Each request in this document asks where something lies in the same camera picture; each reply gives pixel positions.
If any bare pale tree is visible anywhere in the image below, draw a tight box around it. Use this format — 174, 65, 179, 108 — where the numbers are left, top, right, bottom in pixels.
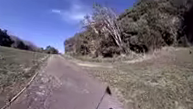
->
79, 2, 134, 55

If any grey paved path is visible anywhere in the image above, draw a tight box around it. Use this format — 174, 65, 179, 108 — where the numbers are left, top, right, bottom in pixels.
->
4, 50, 139, 109

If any wooded hillside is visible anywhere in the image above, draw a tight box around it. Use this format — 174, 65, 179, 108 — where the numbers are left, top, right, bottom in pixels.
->
62, 0, 193, 67

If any dry grass slope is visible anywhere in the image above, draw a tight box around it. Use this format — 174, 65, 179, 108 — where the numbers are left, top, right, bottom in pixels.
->
57, 31, 193, 109

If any dry grass field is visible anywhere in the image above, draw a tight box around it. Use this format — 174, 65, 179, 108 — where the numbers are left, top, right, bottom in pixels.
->
0, 44, 51, 109

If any distant row of trees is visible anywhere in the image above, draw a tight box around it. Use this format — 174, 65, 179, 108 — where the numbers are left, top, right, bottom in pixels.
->
0, 23, 63, 55

